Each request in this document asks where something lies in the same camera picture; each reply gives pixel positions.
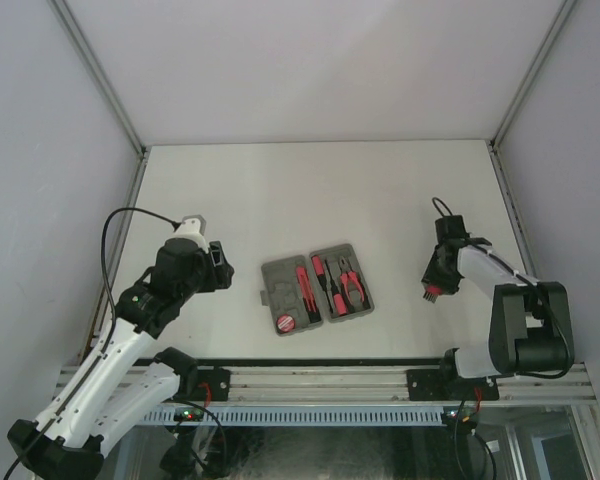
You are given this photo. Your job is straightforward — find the red black bit holder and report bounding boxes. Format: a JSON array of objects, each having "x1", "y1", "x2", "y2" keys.
[{"x1": 423, "y1": 284, "x2": 444, "y2": 304}]

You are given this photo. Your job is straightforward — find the black electrical tape roll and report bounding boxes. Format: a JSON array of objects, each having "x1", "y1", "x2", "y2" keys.
[{"x1": 275, "y1": 314, "x2": 296, "y2": 334}]

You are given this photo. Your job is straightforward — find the red black pliers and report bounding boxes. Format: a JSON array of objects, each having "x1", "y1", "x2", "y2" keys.
[{"x1": 338, "y1": 256, "x2": 369, "y2": 312}]

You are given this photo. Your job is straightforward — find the red-handled screwdriver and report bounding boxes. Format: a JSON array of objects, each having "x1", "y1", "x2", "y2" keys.
[
  {"x1": 311, "y1": 255, "x2": 333, "y2": 313},
  {"x1": 325, "y1": 263, "x2": 348, "y2": 316}
]

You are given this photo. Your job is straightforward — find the red black utility knife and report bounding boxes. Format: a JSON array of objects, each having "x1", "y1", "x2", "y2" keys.
[{"x1": 295, "y1": 266, "x2": 321, "y2": 323}]

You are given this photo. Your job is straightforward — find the grey plastic tool case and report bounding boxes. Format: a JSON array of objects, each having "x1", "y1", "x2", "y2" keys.
[{"x1": 261, "y1": 243, "x2": 375, "y2": 337}]

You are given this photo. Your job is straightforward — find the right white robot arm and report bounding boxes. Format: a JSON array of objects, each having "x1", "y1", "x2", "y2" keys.
[{"x1": 421, "y1": 215, "x2": 575, "y2": 399}]

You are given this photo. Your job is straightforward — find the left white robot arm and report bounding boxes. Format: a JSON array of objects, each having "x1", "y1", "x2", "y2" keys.
[{"x1": 7, "y1": 236, "x2": 234, "y2": 479}]

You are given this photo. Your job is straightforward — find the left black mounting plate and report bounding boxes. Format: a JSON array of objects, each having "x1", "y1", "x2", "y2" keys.
[{"x1": 174, "y1": 367, "x2": 231, "y2": 403}]

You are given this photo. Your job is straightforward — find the black mounting plate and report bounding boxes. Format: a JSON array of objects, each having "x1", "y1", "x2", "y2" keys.
[
  {"x1": 406, "y1": 369, "x2": 500, "y2": 401},
  {"x1": 174, "y1": 367, "x2": 231, "y2": 403}
]

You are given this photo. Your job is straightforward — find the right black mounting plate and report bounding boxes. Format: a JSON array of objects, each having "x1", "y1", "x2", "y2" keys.
[{"x1": 406, "y1": 369, "x2": 500, "y2": 401}]

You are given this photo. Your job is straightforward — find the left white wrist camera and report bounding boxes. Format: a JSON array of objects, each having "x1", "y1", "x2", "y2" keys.
[{"x1": 172, "y1": 215, "x2": 209, "y2": 253}]

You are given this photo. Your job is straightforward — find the right aluminium frame post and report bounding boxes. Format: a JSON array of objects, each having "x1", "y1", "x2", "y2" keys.
[{"x1": 486, "y1": 0, "x2": 580, "y2": 274}]

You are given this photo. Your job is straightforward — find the aluminium frame post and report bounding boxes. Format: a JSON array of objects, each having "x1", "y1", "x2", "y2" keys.
[
  {"x1": 486, "y1": 0, "x2": 580, "y2": 274},
  {"x1": 47, "y1": 0, "x2": 149, "y2": 301}
]

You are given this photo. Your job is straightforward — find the left black camera cable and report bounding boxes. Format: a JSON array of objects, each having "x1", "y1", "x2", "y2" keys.
[{"x1": 2, "y1": 207, "x2": 181, "y2": 480}]

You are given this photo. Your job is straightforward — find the black camera cable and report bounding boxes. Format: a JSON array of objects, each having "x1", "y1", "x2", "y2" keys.
[
  {"x1": 431, "y1": 196, "x2": 576, "y2": 406},
  {"x1": 2, "y1": 207, "x2": 181, "y2": 480}
]

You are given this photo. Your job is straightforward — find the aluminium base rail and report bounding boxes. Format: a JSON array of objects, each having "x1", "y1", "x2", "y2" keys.
[{"x1": 52, "y1": 363, "x2": 596, "y2": 404}]

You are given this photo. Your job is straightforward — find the blue slotted cable duct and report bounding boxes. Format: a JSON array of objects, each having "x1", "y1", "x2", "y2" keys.
[{"x1": 138, "y1": 404, "x2": 445, "y2": 427}]

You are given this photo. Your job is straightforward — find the right black camera cable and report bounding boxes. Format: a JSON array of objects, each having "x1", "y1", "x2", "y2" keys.
[{"x1": 431, "y1": 196, "x2": 576, "y2": 406}]

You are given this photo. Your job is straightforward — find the left aluminium frame post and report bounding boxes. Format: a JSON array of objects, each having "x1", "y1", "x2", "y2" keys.
[{"x1": 47, "y1": 0, "x2": 149, "y2": 301}]

